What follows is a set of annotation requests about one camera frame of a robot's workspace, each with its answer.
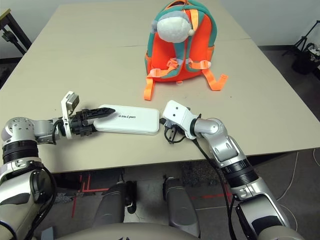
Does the grey right robot leg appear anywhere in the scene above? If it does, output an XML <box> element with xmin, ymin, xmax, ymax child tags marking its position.
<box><xmin>162</xmin><ymin>176</ymin><xmax>201</xmax><ymax>238</ymax></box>

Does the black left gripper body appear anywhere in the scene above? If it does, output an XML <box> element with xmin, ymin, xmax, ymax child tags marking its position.
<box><xmin>68</xmin><ymin>109</ymin><xmax>98</xmax><ymax>138</ymax></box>

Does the white rectangular pencil case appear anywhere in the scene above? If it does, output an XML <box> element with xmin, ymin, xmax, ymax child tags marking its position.
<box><xmin>94</xmin><ymin>104</ymin><xmax>161</xmax><ymax>136</ymax></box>

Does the grey crumpled cloth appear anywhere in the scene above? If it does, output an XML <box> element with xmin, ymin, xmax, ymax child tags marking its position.
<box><xmin>54</xmin><ymin>192</ymin><xmax>77</xmax><ymax>204</ymax></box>

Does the black tripod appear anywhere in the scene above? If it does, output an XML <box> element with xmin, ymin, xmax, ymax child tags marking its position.
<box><xmin>282</xmin><ymin>21</ymin><xmax>320</xmax><ymax>56</ymax></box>

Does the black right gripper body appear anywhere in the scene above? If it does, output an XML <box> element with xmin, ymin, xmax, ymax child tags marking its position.
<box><xmin>163</xmin><ymin>120</ymin><xmax>187</xmax><ymax>145</ymax></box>

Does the beige robot torso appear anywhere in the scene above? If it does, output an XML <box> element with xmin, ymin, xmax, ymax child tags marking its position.
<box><xmin>53</xmin><ymin>222</ymin><xmax>201</xmax><ymax>240</ymax></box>

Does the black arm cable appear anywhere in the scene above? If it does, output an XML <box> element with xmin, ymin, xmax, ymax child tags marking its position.
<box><xmin>29</xmin><ymin>118</ymin><xmax>65</xmax><ymax>240</ymax></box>
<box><xmin>163</xmin><ymin>126</ymin><xmax>241</xmax><ymax>240</ymax></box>

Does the grey white plush toy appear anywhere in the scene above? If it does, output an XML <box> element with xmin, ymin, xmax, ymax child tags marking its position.
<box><xmin>150</xmin><ymin>11</ymin><xmax>196</xmax><ymax>43</ymax></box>

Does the grey robot leg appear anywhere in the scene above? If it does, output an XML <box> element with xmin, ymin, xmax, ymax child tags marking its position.
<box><xmin>162</xmin><ymin>176</ymin><xmax>201</xmax><ymax>238</ymax></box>
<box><xmin>96</xmin><ymin>181</ymin><xmax>137</xmax><ymax>225</ymax></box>

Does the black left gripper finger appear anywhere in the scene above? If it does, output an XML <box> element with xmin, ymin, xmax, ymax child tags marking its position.
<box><xmin>84</xmin><ymin>106</ymin><xmax>116</xmax><ymax>120</ymax></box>

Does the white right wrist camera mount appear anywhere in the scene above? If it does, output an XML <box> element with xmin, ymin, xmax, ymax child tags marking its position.
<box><xmin>161</xmin><ymin>99</ymin><xmax>198</xmax><ymax>140</ymax></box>

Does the grey foot pedal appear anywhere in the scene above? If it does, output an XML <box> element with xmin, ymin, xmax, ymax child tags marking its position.
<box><xmin>41</xmin><ymin>226</ymin><xmax>55</xmax><ymax>240</ymax></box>

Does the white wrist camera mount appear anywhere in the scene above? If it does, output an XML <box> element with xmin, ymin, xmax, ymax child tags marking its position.
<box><xmin>161</xmin><ymin>99</ymin><xmax>198</xmax><ymax>140</ymax></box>
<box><xmin>60</xmin><ymin>91</ymin><xmax>80</xmax><ymax>140</ymax></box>

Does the black table base bar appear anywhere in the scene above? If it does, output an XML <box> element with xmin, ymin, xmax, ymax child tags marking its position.
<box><xmin>53</xmin><ymin>172</ymin><xmax>83</xmax><ymax>188</ymax></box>

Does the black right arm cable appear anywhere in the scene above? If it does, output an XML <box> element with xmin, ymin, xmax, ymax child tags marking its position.
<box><xmin>163</xmin><ymin>126</ymin><xmax>241</xmax><ymax>240</ymax></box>

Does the orange and teal backpack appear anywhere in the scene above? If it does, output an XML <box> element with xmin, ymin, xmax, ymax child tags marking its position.
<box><xmin>143</xmin><ymin>0</ymin><xmax>230</xmax><ymax>102</ymax></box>

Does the black bag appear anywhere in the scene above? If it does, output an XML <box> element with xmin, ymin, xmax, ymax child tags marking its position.
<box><xmin>292</xmin><ymin>43</ymin><xmax>320</xmax><ymax>75</ymax></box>

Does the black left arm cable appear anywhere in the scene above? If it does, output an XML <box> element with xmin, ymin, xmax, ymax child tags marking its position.
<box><xmin>29</xmin><ymin>118</ymin><xmax>65</xmax><ymax>240</ymax></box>

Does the side table with black frame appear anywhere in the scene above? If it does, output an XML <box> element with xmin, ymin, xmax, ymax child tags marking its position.
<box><xmin>0</xmin><ymin>8</ymin><xmax>33</xmax><ymax>55</ymax></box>

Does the grey left robot leg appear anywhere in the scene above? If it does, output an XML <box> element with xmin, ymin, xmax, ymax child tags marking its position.
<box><xmin>96</xmin><ymin>181</ymin><xmax>137</xmax><ymax>225</ymax></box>

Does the black stand with clamp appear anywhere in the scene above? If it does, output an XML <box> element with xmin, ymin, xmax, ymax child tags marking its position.
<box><xmin>0</xmin><ymin>23</ymin><xmax>27</xmax><ymax>55</ymax></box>

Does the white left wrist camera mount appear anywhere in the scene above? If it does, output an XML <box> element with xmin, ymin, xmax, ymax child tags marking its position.
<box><xmin>60</xmin><ymin>91</ymin><xmax>80</xmax><ymax>140</ymax></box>

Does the red floor tape cross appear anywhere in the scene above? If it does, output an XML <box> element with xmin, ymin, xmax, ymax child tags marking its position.
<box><xmin>191</xmin><ymin>193</ymin><xmax>226</xmax><ymax>201</ymax></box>

